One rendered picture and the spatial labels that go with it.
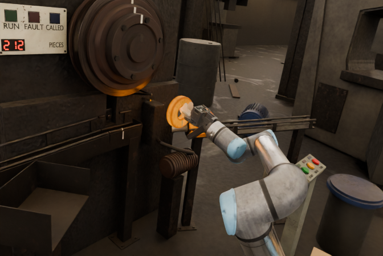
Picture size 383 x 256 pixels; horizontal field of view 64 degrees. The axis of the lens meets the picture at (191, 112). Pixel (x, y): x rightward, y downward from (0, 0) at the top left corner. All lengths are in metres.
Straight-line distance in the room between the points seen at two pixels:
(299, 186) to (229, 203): 0.19
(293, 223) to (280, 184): 1.00
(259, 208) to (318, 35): 3.09
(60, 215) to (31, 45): 0.65
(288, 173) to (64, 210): 0.75
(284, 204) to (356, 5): 2.99
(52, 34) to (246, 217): 1.01
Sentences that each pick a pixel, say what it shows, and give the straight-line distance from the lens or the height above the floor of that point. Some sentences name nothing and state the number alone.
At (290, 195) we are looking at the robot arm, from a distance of 0.87.
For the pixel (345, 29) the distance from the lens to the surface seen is 3.68.
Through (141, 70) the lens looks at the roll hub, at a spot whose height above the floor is 1.02.
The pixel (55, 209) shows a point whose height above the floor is 0.60.
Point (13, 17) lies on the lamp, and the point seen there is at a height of 1.20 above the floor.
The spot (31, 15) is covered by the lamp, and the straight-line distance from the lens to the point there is 1.34.
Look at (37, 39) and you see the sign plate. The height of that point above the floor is 1.12.
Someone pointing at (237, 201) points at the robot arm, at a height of 0.83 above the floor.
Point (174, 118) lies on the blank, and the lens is 1.45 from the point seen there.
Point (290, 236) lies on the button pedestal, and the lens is 1.91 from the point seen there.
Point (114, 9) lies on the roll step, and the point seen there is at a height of 1.26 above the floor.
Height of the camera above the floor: 1.31
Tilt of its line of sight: 19 degrees down
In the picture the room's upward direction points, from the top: 7 degrees clockwise
